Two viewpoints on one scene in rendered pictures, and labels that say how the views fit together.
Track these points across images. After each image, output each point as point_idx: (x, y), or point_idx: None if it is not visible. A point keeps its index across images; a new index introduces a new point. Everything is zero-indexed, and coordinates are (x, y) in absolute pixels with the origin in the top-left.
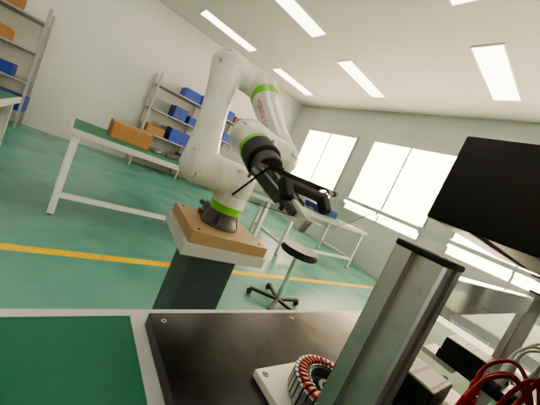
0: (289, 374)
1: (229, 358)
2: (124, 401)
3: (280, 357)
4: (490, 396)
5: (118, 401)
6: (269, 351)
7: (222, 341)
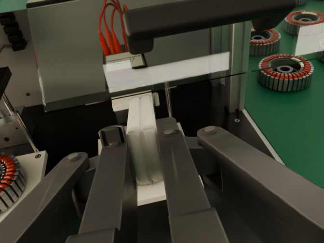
0: (162, 183)
1: (228, 208)
2: (316, 182)
3: (153, 218)
4: (4, 91)
5: (320, 182)
6: (166, 224)
7: (234, 231)
